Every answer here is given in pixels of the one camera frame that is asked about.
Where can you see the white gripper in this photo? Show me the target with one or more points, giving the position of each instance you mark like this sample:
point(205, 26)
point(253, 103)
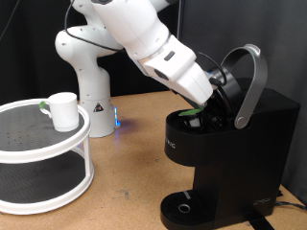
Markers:
point(195, 83)

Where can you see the coffee pod with green lid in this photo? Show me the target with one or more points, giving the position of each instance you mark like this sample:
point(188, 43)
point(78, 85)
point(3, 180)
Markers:
point(190, 112)

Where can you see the black Keurig coffee machine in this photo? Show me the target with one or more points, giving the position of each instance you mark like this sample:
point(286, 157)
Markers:
point(249, 153)

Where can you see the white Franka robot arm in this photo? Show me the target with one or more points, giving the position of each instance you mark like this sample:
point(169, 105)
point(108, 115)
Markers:
point(134, 25)

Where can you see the black tape strip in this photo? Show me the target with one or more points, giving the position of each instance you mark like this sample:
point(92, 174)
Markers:
point(259, 222)

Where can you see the white mug with green tape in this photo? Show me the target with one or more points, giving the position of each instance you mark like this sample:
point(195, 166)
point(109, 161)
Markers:
point(65, 111)

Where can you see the black curtain backdrop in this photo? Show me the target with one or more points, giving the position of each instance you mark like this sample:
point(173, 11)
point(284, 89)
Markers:
point(32, 73)

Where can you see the white two-tier turntable shelf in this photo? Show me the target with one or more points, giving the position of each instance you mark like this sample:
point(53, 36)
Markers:
point(28, 131)

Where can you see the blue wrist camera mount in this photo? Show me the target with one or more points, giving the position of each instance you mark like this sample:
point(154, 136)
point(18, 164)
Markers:
point(213, 76)

